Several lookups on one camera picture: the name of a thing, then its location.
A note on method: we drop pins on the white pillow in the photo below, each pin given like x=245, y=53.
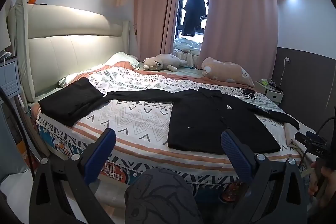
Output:
x=123, y=58

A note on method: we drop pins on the cream upright cushion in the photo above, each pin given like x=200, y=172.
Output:
x=23, y=43

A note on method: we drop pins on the black hanging coat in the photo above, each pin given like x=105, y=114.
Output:
x=194, y=11

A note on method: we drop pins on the beige plush toy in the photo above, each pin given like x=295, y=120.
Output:
x=162, y=62

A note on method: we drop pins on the white crumpled duvet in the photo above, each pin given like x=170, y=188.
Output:
x=186, y=44

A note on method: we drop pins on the pale green bed sheet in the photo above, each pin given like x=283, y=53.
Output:
x=194, y=70

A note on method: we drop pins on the person's left leg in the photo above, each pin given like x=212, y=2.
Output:
x=162, y=195

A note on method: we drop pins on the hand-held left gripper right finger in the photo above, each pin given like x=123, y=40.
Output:
x=236, y=155

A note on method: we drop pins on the beige cloth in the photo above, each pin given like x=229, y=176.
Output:
x=291, y=136

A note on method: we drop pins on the blue white nightstand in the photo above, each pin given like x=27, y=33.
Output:
x=9, y=77

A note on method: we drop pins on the person's right hand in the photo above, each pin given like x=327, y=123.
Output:
x=328, y=176

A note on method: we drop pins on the cartoon printed bed sheet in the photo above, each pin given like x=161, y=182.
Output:
x=61, y=149

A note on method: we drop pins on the stack of black clothes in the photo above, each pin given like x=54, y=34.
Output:
x=68, y=103

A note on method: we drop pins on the peach printed pillow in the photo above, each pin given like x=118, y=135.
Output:
x=225, y=70

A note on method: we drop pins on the cream padded headboard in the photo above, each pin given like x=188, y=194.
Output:
x=78, y=50

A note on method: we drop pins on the pink curtain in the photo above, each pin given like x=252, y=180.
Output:
x=155, y=8
x=241, y=24

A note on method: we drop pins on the black shirt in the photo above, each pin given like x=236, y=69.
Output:
x=215, y=124

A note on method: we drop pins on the cream nightstand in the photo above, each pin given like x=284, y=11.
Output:
x=274, y=96

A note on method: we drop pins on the green yellow object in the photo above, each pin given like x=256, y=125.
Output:
x=264, y=81

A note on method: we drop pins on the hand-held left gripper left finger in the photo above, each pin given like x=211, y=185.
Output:
x=105, y=141

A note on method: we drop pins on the triangle patterned blanket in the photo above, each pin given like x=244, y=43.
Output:
x=136, y=113

